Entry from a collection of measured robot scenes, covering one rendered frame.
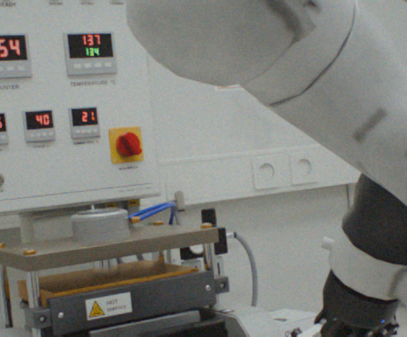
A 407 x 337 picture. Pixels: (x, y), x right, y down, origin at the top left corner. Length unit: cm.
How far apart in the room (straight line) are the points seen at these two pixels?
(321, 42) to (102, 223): 54
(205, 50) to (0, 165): 76
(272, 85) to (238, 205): 116
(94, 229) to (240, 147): 75
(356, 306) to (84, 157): 58
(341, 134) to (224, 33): 19
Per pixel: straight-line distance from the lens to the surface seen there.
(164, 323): 102
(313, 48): 59
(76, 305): 99
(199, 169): 165
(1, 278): 114
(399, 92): 62
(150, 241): 103
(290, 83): 60
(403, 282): 77
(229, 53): 46
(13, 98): 120
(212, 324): 97
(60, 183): 122
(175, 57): 48
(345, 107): 62
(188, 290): 105
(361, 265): 76
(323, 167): 183
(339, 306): 80
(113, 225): 107
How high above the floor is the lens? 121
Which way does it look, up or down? 3 degrees down
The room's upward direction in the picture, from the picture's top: 6 degrees counter-clockwise
